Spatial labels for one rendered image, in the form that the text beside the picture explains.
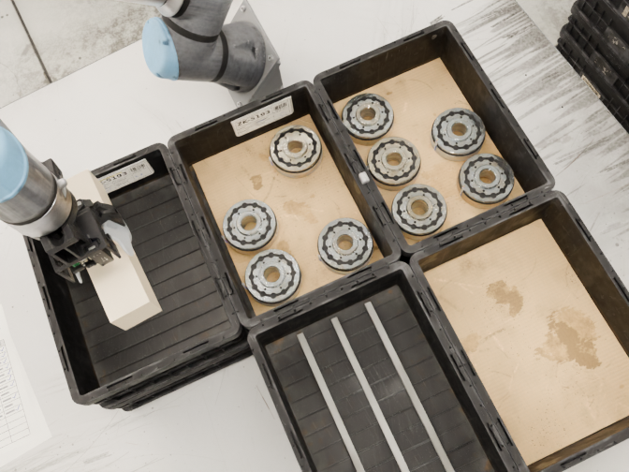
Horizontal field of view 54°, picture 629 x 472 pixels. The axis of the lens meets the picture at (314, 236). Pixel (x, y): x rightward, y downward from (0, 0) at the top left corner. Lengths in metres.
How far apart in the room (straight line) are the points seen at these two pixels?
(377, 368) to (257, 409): 0.27
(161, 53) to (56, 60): 1.40
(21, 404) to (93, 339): 0.25
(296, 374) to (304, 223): 0.29
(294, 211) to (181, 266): 0.24
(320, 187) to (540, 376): 0.53
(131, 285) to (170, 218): 0.35
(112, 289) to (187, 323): 0.28
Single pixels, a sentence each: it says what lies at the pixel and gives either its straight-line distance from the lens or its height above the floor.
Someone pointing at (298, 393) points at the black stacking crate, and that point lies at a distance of 1.12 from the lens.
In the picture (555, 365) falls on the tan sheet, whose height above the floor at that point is 0.83.
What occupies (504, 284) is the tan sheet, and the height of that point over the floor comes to 0.83.
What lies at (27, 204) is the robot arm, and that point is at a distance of 0.71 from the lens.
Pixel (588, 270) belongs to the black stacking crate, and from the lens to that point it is 1.18.
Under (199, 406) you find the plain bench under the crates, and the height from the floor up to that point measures 0.70.
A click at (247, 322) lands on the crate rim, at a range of 1.05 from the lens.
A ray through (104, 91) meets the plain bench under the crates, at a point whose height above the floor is 0.70.
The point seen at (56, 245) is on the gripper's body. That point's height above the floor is 1.28.
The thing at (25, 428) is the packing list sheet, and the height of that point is 0.70.
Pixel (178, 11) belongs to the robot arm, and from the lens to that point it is 1.22.
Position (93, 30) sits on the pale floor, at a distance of 2.67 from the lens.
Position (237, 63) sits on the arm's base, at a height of 0.85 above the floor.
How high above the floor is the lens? 1.94
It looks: 70 degrees down
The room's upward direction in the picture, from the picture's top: 12 degrees counter-clockwise
